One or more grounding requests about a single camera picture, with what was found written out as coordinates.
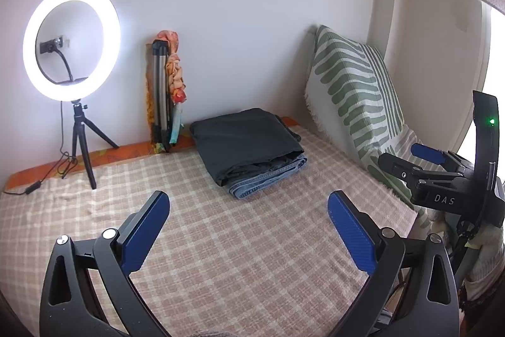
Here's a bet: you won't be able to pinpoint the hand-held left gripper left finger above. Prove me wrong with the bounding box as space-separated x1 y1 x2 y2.
39 190 171 337

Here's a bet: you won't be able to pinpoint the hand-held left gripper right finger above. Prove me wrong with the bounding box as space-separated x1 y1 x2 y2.
327 190 460 337

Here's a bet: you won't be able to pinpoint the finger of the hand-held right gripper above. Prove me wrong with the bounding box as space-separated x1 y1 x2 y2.
410 143 476 176
377 153 454 191

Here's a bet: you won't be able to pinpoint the black pants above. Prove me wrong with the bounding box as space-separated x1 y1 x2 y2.
189 108 305 187

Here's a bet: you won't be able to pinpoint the checked bed blanket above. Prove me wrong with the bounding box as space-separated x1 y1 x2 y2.
0 126 419 337

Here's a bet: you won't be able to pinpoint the green striped pillow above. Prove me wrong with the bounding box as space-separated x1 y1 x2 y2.
303 24 435 227

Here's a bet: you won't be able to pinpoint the folded blue jeans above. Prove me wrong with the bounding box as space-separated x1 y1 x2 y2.
225 128 309 201

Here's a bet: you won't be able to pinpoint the bright window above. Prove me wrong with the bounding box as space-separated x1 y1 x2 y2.
458 0 505 180

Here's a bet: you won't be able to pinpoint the small black tripod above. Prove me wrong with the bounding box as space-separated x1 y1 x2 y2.
59 100 120 190

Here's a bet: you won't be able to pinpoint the folded silver tripod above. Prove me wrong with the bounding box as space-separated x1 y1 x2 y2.
151 39 174 154

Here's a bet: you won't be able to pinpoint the orange patterned scarf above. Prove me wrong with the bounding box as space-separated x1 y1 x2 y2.
145 30 189 154

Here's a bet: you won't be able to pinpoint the black gooseneck phone holder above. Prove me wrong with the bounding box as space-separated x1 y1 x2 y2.
39 38 89 85

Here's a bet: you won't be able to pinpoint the black cable with switch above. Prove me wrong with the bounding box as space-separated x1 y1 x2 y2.
2 100 80 196

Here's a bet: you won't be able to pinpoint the white ring light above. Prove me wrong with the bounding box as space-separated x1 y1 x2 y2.
22 0 122 102

